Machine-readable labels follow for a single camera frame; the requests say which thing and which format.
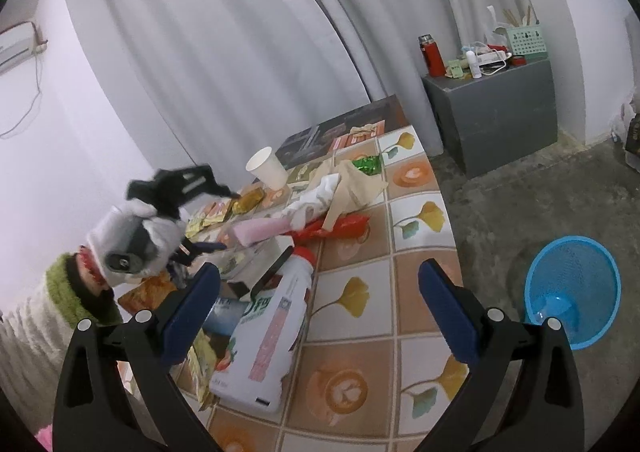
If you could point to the dark cardboard box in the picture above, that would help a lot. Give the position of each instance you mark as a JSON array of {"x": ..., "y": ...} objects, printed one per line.
[{"x": 325, "y": 134}]

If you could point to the green plastic basket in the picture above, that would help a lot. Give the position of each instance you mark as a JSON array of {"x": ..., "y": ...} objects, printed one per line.
[{"x": 526, "y": 39}]

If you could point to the white paper cup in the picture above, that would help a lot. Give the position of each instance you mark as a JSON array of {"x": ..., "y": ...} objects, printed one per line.
[{"x": 267, "y": 168}]

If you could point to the green snack packet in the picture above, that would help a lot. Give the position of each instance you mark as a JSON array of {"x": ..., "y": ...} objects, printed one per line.
[{"x": 367, "y": 165}]

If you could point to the silver foil bag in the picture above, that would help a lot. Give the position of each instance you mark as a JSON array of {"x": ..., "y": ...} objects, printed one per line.
[{"x": 257, "y": 259}]

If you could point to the pink packet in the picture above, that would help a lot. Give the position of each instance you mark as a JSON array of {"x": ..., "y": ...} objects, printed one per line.
[{"x": 260, "y": 230}]

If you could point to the white plastic bag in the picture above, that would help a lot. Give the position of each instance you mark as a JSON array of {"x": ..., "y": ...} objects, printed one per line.
[{"x": 495, "y": 29}]

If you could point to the beige paper bag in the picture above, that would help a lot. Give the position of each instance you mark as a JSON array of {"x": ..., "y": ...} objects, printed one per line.
[{"x": 352, "y": 189}]

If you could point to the grey cabinet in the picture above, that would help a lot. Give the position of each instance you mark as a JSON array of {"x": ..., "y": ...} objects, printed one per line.
[{"x": 495, "y": 112}]

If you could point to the red tape roll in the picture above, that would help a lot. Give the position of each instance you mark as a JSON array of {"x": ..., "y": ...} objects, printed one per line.
[{"x": 518, "y": 61}]

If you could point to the orange chips packet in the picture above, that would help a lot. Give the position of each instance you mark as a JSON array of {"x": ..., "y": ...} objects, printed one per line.
[{"x": 145, "y": 293}]

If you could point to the red thermos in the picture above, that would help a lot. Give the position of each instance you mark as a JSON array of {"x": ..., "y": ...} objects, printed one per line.
[{"x": 433, "y": 56}]

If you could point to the white curtain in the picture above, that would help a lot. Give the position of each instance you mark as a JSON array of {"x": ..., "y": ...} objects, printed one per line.
[{"x": 260, "y": 32}]

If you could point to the small white bottle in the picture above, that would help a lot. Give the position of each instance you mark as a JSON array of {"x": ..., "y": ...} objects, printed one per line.
[{"x": 473, "y": 61}]

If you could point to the white power strip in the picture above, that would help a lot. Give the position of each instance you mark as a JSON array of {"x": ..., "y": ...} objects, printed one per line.
[{"x": 492, "y": 58}]

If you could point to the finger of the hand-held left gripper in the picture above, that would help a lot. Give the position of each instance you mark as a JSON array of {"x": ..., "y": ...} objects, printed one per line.
[
  {"x": 202, "y": 247},
  {"x": 222, "y": 190}
]

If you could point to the blue mesh waste basket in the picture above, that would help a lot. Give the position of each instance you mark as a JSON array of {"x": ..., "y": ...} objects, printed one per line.
[{"x": 575, "y": 289}]

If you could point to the yellow green packet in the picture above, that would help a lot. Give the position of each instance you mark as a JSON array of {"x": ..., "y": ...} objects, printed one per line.
[{"x": 200, "y": 369}]

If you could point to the small green box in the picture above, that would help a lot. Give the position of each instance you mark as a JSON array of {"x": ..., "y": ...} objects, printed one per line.
[{"x": 455, "y": 68}]

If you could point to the tile pattern tablecloth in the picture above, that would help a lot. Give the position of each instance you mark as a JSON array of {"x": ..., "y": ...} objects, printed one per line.
[{"x": 370, "y": 292}]

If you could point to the white air conditioner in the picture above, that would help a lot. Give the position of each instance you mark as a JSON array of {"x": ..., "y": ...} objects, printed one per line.
[{"x": 15, "y": 49}]

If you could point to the person's left forearm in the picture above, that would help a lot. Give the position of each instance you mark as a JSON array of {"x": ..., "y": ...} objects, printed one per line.
[{"x": 45, "y": 327}]

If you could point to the white cloth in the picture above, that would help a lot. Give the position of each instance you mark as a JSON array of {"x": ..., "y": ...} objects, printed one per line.
[{"x": 312, "y": 199}]

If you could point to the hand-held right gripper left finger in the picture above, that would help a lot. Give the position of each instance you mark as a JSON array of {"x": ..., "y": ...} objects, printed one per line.
[{"x": 192, "y": 317}]

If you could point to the white bottle pink label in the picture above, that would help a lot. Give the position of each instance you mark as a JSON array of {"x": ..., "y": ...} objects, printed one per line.
[{"x": 270, "y": 332}]

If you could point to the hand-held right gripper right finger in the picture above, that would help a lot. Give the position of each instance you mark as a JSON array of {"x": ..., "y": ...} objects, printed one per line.
[{"x": 450, "y": 317}]

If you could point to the red plastic packet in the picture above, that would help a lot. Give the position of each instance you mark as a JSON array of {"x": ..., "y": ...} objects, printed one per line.
[{"x": 342, "y": 228}]

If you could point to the dark bag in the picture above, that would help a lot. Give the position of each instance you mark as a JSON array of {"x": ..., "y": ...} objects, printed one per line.
[{"x": 632, "y": 132}]

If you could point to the gold snack packet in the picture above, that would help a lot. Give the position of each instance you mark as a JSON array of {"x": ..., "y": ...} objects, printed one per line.
[{"x": 250, "y": 200}]

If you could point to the orange printed packet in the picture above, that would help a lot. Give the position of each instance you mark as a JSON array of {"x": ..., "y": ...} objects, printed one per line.
[{"x": 357, "y": 136}]

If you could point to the orange white snack packet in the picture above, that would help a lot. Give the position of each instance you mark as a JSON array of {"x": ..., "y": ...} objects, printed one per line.
[{"x": 216, "y": 212}]

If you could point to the person's left hand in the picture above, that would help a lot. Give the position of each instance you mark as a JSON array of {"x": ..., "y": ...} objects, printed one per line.
[{"x": 135, "y": 244}]

